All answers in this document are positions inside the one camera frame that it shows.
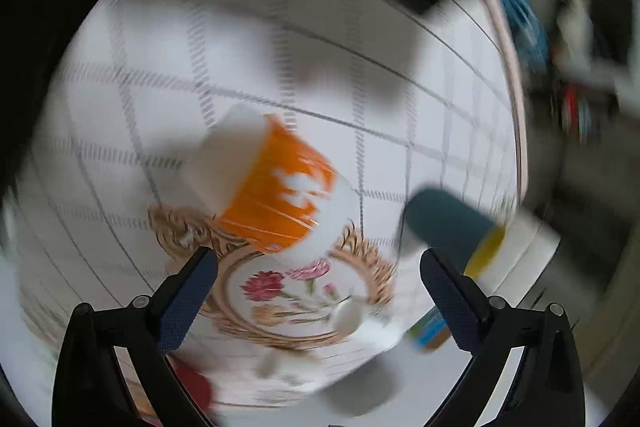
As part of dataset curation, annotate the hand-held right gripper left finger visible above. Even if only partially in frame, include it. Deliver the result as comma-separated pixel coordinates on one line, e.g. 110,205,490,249
52,246,219,427

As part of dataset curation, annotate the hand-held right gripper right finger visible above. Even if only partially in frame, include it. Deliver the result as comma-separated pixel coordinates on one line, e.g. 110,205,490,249
419,249,587,427

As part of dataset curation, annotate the orange and white cup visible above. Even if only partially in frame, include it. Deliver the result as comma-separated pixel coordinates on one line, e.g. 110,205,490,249
182,104,362,269

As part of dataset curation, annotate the colourful small packet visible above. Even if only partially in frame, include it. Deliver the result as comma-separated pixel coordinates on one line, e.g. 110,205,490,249
406,308,450,354

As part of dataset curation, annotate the teal and yellow bottle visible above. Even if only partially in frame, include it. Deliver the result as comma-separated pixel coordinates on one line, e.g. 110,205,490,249
403,188,507,281

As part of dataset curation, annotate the red round object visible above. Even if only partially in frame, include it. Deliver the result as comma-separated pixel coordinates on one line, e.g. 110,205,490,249
167,356,214,419

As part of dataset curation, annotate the floral gold-rimmed plate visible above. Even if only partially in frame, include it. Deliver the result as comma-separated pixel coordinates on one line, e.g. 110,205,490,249
149,206,399,351

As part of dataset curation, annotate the white spoon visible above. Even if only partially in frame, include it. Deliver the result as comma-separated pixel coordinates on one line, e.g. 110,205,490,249
256,296,371,380

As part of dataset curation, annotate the checked white tablecloth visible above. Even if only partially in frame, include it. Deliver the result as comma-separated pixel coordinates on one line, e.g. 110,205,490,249
15,0,531,408

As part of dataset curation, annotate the blue cloth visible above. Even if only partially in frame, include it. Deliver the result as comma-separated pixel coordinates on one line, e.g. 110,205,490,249
485,0,551,72

